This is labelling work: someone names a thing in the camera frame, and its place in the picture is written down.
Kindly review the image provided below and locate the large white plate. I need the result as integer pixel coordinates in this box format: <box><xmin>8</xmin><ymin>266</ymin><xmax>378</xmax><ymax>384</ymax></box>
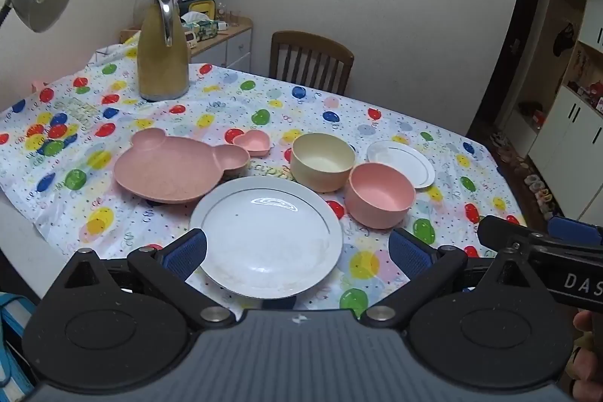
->
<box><xmin>188</xmin><ymin>176</ymin><xmax>344</xmax><ymax>300</ymax></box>

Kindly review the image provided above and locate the person's right hand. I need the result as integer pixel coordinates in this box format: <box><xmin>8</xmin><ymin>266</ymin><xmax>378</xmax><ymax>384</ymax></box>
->
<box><xmin>568</xmin><ymin>333</ymin><xmax>603</xmax><ymax>402</ymax></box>

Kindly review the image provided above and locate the pink heart-shaped dish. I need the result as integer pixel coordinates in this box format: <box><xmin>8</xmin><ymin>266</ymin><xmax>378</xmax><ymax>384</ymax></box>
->
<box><xmin>232</xmin><ymin>130</ymin><xmax>271</xmax><ymax>158</ymax></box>

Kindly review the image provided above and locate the wooden sideboard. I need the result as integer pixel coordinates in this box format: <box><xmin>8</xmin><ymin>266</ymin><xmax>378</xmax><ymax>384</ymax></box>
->
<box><xmin>119</xmin><ymin>17</ymin><xmax>254</xmax><ymax>70</ymax></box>

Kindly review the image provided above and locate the green tissue box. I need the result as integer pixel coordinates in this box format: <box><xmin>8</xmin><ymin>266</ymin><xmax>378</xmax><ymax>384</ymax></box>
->
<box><xmin>180</xmin><ymin>12</ymin><xmax>218</xmax><ymax>41</ymax></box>

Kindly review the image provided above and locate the wooden chair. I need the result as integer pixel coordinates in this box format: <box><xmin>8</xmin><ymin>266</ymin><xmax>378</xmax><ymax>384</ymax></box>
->
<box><xmin>269</xmin><ymin>31</ymin><xmax>355</xmax><ymax>96</ymax></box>

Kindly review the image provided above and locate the balloon-printed tablecloth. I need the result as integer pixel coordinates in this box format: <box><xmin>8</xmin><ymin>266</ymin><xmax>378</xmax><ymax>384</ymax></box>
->
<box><xmin>0</xmin><ymin>45</ymin><xmax>528</xmax><ymax>313</ymax></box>

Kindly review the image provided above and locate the blue bag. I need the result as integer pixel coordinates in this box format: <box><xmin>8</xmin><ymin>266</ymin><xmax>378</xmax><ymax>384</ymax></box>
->
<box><xmin>188</xmin><ymin>0</ymin><xmax>217</xmax><ymax>23</ymax></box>

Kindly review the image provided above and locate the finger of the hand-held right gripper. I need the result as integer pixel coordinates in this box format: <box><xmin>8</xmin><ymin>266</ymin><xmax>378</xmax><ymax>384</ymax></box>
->
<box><xmin>548</xmin><ymin>216</ymin><xmax>603</xmax><ymax>245</ymax></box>
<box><xmin>477</xmin><ymin>216</ymin><xmax>548</xmax><ymax>254</ymax></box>

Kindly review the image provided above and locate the yellow thermos jug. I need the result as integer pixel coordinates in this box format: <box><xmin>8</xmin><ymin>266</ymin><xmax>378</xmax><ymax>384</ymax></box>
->
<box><xmin>136</xmin><ymin>0</ymin><xmax>190</xmax><ymax>102</ymax></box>

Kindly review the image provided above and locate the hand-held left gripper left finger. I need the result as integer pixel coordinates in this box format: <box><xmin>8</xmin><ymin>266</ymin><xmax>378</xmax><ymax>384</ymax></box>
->
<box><xmin>42</xmin><ymin>229</ymin><xmax>236</xmax><ymax>330</ymax></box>

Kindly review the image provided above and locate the white storage cabinet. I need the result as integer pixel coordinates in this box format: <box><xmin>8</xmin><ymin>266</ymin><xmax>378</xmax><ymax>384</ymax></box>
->
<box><xmin>528</xmin><ymin>0</ymin><xmax>603</xmax><ymax>219</ymax></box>

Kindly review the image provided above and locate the cream bowl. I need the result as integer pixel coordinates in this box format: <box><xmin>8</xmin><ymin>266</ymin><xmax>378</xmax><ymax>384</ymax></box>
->
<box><xmin>289</xmin><ymin>133</ymin><xmax>356</xmax><ymax>194</ymax></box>

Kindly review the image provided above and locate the blue striped cloth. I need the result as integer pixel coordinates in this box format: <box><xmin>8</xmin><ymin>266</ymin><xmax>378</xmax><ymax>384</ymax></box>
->
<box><xmin>0</xmin><ymin>291</ymin><xmax>38</xmax><ymax>390</ymax></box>

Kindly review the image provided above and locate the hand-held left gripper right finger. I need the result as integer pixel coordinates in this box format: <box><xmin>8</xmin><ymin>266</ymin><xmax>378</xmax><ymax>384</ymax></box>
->
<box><xmin>360</xmin><ymin>228</ymin><xmax>552</xmax><ymax>330</ymax></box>

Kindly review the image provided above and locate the small white plate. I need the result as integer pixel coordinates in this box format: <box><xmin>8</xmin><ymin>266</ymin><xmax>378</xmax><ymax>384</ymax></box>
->
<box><xmin>366</xmin><ymin>141</ymin><xmax>436</xmax><ymax>189</ymax></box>

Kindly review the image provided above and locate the pink bowl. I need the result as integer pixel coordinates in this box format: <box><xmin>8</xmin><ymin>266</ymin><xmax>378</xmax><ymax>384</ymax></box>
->
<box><xmin>346</xmin><ymin>163</ymin><xmax>416</xmax><ymax>229</ymax></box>

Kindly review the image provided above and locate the pink bear-shaped plate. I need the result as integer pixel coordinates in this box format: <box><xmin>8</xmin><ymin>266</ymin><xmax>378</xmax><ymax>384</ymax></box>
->
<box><xmin>113</xmin><ymin>128</ymin><xmax>250</xmax><ymax>204</ymax></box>

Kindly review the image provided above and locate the black hanging bag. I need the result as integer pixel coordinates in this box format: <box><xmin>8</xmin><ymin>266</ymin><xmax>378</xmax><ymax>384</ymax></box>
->
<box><xmin>553</xmin><ymin>23</ymin><xmax>576</xmax><ymax>57</ymax></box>

